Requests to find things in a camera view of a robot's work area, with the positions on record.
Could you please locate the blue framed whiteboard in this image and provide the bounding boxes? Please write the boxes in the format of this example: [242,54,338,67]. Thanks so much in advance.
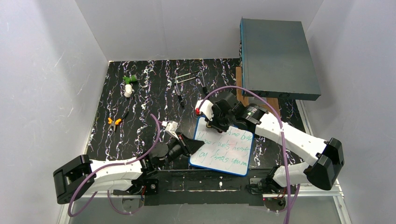
[189,117,254,176]

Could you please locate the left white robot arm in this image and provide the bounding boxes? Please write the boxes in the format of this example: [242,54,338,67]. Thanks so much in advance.
[53,132,204,204]

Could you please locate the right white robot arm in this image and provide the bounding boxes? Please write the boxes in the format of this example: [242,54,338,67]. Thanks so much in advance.
[195,92,345,192]

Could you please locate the wooden board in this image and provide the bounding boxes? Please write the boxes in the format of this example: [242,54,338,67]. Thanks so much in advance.
[235,67,281,115]

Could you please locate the dark grey metal box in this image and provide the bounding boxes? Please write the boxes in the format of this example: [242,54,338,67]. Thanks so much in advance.
[240,18,321,101]

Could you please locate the green white toy figure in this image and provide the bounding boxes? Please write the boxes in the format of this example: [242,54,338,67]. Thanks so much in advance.
[123,75,137,98]

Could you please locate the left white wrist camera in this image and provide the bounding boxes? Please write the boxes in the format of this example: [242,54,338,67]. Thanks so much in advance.
[162,120,178,139]

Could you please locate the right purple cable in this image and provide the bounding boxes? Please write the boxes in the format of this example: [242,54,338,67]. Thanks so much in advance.
[198,85,301,224]

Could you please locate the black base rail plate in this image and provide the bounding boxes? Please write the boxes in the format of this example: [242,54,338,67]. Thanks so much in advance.
[113,168,270,206]

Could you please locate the wire whiteboard stand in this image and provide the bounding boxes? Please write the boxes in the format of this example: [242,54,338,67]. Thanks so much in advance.
[174,70,209,109]

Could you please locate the orange handled pliers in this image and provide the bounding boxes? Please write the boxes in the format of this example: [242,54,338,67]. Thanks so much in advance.
[107,112,129,132]

